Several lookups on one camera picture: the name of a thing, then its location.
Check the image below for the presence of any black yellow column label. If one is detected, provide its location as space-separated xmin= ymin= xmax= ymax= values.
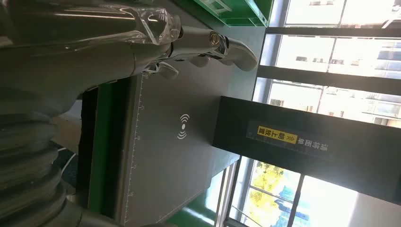
xmin=245 ymin=120 xmax=330 ymax=161

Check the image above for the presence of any black weighing scale platform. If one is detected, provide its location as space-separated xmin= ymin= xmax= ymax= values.
xmin=120 ymin=67 xmax=233 ymax=227

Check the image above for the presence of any black scale column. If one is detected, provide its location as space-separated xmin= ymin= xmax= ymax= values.
xmin=212 ymin=96 xmax=401 ymax=207

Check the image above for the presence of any dark green table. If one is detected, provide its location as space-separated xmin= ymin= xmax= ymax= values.
xmin=77 ymin=0 xmax=268 ymax=220

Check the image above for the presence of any green plastic crate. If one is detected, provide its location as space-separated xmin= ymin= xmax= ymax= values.
xmin=193 ymin=0 xmax=274 ymax=28

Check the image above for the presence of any glass window wall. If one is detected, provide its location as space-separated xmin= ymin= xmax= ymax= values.
xmin=228 ymin=0 xmax=401 ymax=227

